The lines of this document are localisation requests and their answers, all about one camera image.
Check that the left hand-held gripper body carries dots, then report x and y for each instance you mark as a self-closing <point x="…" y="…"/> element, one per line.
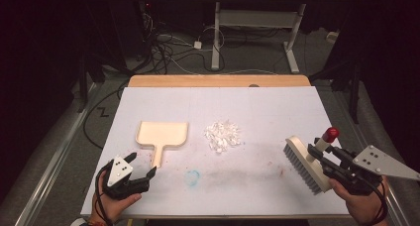
<point x="120" y="181"/>

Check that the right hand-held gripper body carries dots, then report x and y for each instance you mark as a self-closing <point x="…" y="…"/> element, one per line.
<point x="363" y="169"/>

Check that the white table mat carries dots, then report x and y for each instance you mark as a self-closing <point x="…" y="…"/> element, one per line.
<point x="231" y="127"/>

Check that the white power adapter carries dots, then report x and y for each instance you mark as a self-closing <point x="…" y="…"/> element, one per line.
<point x="197" y="45"/>

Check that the black stand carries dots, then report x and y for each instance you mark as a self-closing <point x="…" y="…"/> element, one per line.
<point x="350" y="77"/>

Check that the person's left hand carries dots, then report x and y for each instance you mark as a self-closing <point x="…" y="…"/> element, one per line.
<point x="114" y="204"/>

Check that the beige dustpan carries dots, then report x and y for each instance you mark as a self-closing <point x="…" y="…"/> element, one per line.
<point x="162" y="136"/>

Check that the white desk frame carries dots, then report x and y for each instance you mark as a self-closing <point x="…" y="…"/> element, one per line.
<point x="254" y="19"/>

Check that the wooden table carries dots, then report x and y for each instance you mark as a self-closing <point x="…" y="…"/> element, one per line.
<point x="218" y="81"/>

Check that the metal floor rail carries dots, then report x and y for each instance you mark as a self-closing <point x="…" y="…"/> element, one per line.
<point x="49" y="163"/>

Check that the person's right hand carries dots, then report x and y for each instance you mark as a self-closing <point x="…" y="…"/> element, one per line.
<point x="361" y="203"/>

